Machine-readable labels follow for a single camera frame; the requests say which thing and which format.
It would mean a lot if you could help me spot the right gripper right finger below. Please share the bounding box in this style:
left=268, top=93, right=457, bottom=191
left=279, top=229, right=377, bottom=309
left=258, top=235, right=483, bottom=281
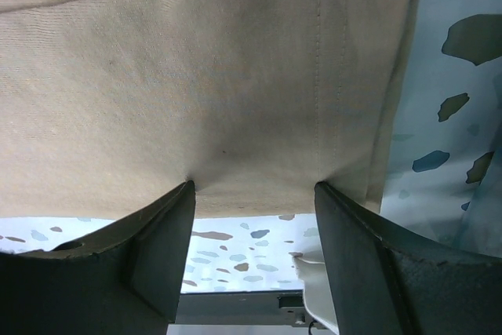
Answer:
left=315, top=182, right=501, bottom=334

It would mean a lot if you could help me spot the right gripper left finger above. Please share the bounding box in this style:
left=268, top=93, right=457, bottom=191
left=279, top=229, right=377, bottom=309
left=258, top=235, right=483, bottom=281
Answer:
left=1, top=181, right=195, bottom=334

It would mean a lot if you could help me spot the beige t-shirt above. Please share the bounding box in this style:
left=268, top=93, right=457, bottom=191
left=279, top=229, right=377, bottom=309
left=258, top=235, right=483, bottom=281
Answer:
left=1, top=0, right=418, bottom=219

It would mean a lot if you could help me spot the white t-shirt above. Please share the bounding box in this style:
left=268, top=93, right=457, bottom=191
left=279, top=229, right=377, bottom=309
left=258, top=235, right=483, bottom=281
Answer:
left=293, top=253, right=340, bottom=334

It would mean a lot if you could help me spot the aluminium frame rail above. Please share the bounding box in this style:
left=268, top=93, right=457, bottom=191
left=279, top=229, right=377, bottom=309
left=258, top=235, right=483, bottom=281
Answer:
left=175, top=290, right=322, bottom=329

